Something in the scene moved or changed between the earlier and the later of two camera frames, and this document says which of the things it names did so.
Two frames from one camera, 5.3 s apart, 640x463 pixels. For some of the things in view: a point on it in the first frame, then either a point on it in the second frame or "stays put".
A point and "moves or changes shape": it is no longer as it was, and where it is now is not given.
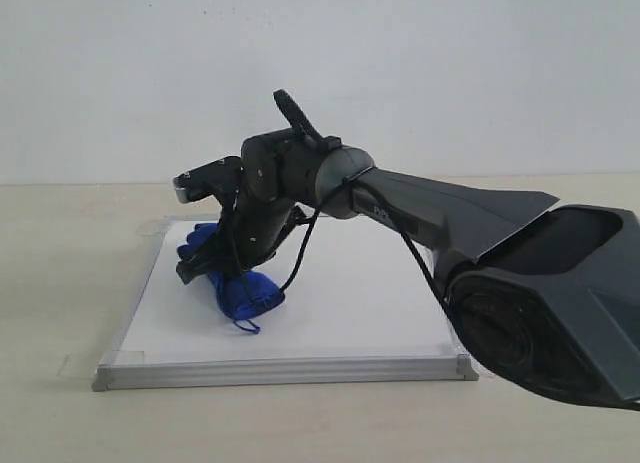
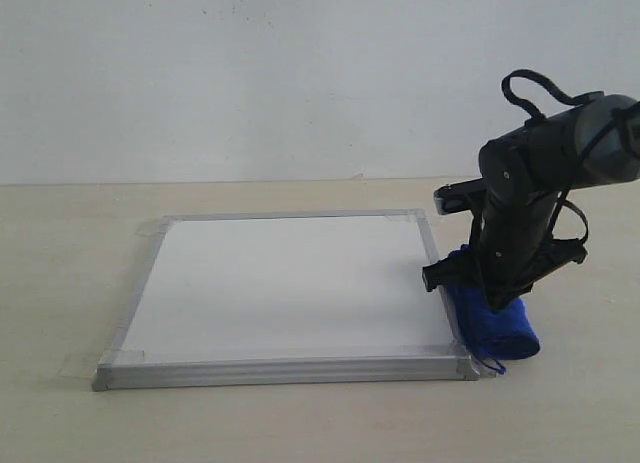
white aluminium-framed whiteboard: x=366 y=304 stays put
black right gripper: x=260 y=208 -> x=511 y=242
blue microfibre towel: x=238 y=296 moves or changes shape
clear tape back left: x=152 y=228 stays put
